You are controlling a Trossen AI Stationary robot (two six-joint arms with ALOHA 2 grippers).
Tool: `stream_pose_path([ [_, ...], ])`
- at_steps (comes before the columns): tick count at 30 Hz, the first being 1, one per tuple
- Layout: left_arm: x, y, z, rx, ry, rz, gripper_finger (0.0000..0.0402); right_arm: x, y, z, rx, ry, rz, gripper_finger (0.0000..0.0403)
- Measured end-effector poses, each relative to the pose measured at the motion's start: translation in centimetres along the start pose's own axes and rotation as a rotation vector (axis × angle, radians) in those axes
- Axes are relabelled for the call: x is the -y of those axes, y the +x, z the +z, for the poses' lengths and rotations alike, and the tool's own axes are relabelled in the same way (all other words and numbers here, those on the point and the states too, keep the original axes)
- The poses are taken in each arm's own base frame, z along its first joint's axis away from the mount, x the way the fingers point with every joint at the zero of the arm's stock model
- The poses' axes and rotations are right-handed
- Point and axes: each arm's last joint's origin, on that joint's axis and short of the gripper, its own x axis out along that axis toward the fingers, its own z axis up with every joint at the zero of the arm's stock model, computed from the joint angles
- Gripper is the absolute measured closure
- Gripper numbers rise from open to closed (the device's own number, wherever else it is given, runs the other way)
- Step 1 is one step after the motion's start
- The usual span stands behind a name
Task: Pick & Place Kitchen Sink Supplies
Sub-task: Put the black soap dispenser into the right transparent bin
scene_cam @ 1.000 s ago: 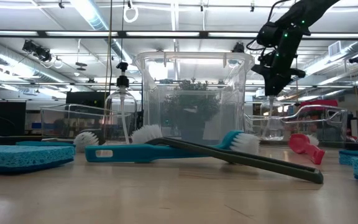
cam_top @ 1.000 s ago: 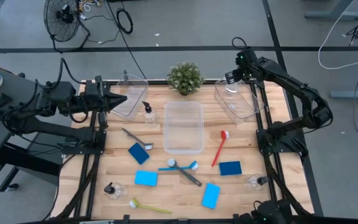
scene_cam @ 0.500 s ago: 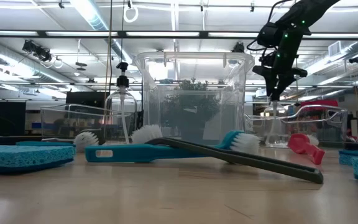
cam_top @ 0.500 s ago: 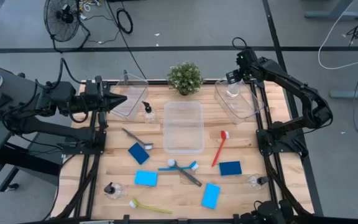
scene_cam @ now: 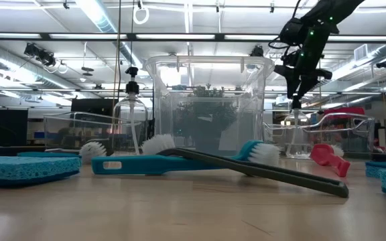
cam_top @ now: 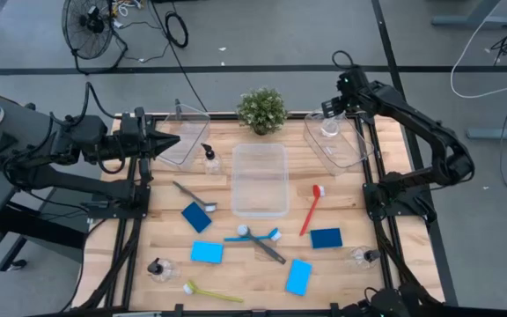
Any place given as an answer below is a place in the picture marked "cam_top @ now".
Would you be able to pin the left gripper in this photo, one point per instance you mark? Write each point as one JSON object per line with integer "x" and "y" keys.
{"x": 137, "y": 141}

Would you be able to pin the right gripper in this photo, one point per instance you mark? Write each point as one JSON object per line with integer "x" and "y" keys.
{"x": 350, "y": 88}

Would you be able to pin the clear soap dispenser black pump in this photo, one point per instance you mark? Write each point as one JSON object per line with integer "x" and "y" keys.
{"x": 212, "y": 163}
{"x": 363, "y": 256}
{"x": 163, "y": 269}
{"x": 330, "y": 127}

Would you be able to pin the dark blue sponge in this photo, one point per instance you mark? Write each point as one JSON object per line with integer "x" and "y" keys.
{"x": 196, "y": 217}
{"x": 326, "y": 238}

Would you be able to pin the clear rectangular plastic tub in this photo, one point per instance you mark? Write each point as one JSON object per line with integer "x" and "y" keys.
{"x": 260, "y": 185}

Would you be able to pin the light blue sponge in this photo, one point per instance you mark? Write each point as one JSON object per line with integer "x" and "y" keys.
{"x": 207, "y": 252}
{"x": 298, "y": 277}

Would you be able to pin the dark grey dish brush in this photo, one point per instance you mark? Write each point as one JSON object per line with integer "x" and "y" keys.
{"x": 269, "y": 252}

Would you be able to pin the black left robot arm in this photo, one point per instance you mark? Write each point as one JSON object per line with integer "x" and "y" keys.
{"x": 60, "y": 178}

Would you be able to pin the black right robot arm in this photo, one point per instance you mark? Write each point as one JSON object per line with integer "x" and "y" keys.
{"x": 416, "y": 119}

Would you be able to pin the clear plastic bin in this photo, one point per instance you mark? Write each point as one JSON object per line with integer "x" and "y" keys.
{"x": 346, "y": 154}
{"x": 183, "y": 141}

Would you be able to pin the potted green plant white flowers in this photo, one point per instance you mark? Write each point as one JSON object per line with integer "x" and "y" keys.
{"x": 262, "y": 110}

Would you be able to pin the black floor fan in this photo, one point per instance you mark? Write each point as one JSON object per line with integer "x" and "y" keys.
{"x": 88, "y": 26}

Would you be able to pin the grey desk foot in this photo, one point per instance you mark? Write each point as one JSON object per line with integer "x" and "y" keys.
{"x": 473, "y": 20}
{"x": 500, "y": 133}

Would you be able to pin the teal dish brush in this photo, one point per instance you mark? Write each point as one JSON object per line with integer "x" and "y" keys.
{"x": 273, "y": 234}

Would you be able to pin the black tool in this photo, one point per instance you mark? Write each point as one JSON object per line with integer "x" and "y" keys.
{"x": 6, "y": 142}

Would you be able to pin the yellow-green dish brush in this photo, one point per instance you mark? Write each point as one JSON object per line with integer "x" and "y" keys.
{"x": 214, "y": 293}

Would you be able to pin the black aluminium table frame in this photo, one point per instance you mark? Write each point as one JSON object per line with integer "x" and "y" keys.
{"x": 220, "y": 115}

